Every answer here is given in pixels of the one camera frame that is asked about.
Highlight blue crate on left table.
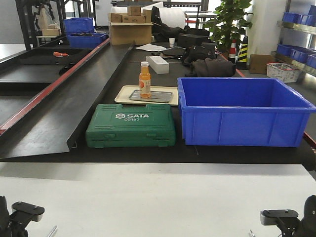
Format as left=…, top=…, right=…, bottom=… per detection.
left=67, top=33, right=109, bottom=48

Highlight black yellow traffic cone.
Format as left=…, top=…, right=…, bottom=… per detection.
left=236, top=36, right=248, bottom=70

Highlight white paper cup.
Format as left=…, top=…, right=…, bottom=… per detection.
left=169, top=38, right=176, bottom=47

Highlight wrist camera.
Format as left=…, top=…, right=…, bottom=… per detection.
left=11, top=201, right=45, bottom=222
left=260, top=209, right=298, bottom=226

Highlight beige plastic tray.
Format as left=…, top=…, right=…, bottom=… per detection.
left=115, top=85, right=178, bottom=107

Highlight white rectangular box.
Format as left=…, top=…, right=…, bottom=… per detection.
left=146, top=56, right=169, bottom=74

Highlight small metal tray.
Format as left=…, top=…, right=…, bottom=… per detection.
left=129, top=90, right=173, bottom=103

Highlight black equipment case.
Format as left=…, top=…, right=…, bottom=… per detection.
left=177, top=35, right=211, bottom=48

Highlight brown cardboard box on floor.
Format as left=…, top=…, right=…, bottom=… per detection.
left=249, top=54, right=275, bottom=75

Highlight large blue plastic bin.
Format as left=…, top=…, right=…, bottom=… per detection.
left=177, top=78, right=316, bottom=147

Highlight orange handled tool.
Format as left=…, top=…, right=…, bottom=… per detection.
left=53, top=51, right=69, bottom=57

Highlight red white traffic cone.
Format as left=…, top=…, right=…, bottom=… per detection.
left=228, top=39, right=236, bottom=64

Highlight orange juice bottle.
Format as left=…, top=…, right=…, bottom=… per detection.
left=139, top=61, right=151, bottom=98

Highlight dark grey bag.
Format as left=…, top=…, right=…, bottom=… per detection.
left=185, top=58, right=236, bottom=78

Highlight white red basket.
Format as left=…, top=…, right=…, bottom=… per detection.
left=267, top=62, right=300, bottom=83

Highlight large cardboard box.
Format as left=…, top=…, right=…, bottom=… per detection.
left=109, top=22, right=153, bottom=45

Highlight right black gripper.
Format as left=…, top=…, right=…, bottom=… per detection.
left=276, top=195, right=316, bottom=237

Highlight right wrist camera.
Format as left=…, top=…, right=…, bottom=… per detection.
left=260, top=209, right=298, bottom=226

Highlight green potted plant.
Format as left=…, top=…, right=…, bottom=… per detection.
left=205, top=0, right=252, bottom=53

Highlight green SATA tool case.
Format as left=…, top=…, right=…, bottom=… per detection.
left=85, top=104, right=176, bottom=148

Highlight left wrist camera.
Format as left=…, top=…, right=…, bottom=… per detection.
left=11, top=201, right=45, bottom=222

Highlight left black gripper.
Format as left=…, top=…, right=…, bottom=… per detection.
left=0, top=196, right=28, bottom=237

